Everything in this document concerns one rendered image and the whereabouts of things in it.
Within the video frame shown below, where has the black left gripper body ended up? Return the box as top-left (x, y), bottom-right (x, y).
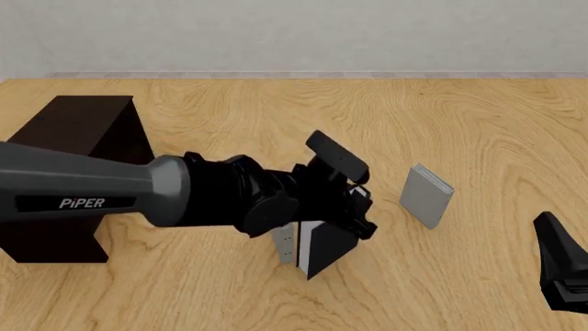
top-left (331, 185), bottom-right (379, 241)

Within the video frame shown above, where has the dark brown wooden cabinet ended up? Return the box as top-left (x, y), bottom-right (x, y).
top-left (0, 95), bottom-right (155, 265)

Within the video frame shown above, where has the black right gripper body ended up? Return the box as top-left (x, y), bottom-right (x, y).
top-left (538, 279), bottom-right (588, 315)

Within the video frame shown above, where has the black book with white pages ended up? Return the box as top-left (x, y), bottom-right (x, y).
top-left (297, 220), bottom-right (358, 281)

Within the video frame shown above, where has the wide grey book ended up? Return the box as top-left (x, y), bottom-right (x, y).
top-left (398, 163), bottom-right (457, 231)

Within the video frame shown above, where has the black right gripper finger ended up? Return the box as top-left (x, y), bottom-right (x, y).
top-left (532, 211), bottom-right (588, 287)

